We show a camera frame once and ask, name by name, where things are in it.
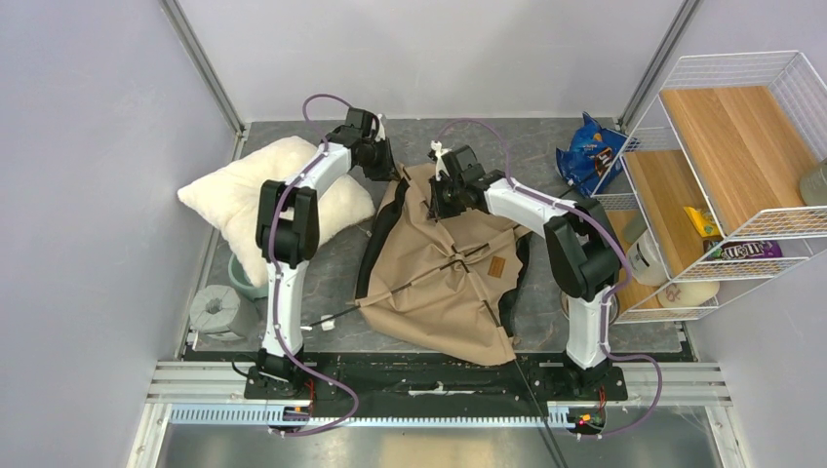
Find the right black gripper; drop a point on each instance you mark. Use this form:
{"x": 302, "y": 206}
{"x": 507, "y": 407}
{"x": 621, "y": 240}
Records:
{"x": 440, "y": 196}

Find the purple candy bag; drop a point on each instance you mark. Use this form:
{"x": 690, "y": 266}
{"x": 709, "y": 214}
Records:
{"x": 741, "y": 250}

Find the grey toilet paper roll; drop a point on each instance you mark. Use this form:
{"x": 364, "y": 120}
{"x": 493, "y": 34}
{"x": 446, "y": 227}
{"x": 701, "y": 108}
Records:
{"x": 221, "y": 313}

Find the white fluffy pillow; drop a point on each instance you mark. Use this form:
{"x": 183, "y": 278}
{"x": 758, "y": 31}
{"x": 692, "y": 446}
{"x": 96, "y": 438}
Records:
{"x": 228, "y": 199}

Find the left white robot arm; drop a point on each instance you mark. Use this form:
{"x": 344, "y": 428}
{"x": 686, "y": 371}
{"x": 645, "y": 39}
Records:
{"x": 288, "y": 228}

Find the white wire shelf rack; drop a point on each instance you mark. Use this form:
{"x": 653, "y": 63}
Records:
{"x": 732, "y": 134}

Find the steel pet bowl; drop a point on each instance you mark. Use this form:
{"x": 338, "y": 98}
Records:
{"x": 596, "y": 304}

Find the white plastic jar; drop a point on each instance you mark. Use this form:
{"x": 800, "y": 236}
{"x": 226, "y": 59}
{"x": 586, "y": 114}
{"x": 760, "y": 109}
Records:
{"x": 647, "y": 267}

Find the blue chip bag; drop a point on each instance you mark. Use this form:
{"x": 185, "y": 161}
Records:
{"x": 590, "y": 157}

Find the yellow snack packet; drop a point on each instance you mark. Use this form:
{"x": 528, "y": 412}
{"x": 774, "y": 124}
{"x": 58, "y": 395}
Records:
{"x": 703, "y": 222}

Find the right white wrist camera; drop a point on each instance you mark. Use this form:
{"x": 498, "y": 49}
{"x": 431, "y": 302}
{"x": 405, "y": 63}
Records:
{"x": 438, "y": 153}

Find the clear glass jar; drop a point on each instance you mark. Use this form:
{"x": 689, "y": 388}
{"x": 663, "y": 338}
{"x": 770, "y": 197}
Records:
{"x": 812, "y": 186}

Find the small white plastic cap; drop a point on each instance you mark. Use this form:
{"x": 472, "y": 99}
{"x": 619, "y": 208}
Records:
{"x": 327, "y": 323}

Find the mint green bowl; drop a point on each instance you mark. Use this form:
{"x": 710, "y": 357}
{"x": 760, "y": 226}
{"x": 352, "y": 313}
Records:
{"x": 241, "y": 283}

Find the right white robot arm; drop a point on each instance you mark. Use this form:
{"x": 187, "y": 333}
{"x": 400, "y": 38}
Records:
{"x": 582, "y": 249}

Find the beige pet tent fabric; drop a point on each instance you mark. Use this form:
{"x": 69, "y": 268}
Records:
{"x": 448, "y": 285}

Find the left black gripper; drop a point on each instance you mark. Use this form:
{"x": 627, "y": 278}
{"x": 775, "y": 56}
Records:
{"x": 382, "y": 165}

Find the cream round object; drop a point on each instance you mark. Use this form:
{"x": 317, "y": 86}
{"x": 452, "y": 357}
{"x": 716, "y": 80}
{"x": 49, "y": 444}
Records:
{"x": 689, "y": 294}

